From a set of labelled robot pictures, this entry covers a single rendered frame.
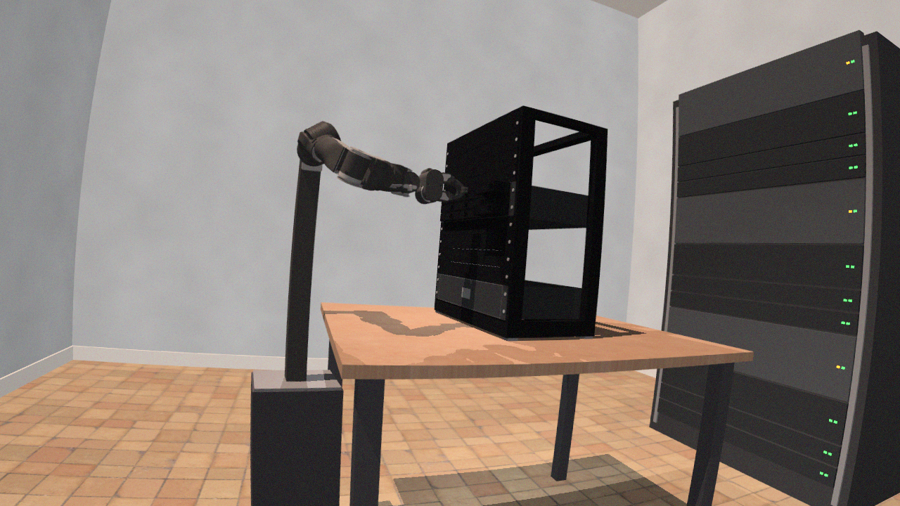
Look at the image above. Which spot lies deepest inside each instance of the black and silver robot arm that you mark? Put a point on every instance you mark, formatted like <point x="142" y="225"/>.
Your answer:
<point x="321" y="144"/>

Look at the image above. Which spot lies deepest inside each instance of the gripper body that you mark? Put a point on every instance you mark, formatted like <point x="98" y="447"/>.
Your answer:
<point x="431" y="186"/>

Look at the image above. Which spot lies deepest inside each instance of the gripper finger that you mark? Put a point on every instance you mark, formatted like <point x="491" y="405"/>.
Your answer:
<point x="446" y="196"/>
<point x="449" y="179"/>

